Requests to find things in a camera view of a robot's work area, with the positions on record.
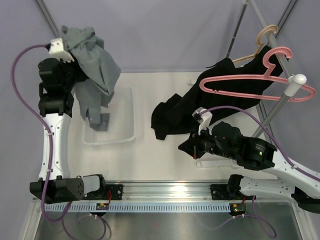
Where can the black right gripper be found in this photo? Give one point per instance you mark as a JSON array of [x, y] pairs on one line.
[[195, 151]]

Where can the black shirt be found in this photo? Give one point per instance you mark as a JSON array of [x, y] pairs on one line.
[[174, 117]]

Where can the pink plastic hanger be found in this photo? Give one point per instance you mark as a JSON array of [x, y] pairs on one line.
[[297, 90]]

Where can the grey shirt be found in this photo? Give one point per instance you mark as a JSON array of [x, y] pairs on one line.
[[101, 70]]

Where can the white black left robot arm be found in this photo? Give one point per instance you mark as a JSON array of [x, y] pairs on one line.
[[55, 184]]

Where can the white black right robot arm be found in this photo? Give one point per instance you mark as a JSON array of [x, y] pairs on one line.
[[294, 181]]

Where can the white plastic basket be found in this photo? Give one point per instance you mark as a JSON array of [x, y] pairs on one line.
[[121, 126]]

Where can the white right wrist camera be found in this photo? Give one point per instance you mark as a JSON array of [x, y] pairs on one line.
[[203, 117]]

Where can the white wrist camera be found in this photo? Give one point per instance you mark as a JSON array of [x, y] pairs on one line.
[[203, 117], [57, 51]]

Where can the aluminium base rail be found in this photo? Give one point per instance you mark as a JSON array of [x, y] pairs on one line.
[[160, 191]]

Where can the white slotted cable duct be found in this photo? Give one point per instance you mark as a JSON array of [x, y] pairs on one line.
[[144, 207]]

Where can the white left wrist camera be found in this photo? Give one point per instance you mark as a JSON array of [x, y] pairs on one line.
[[57, 51]]

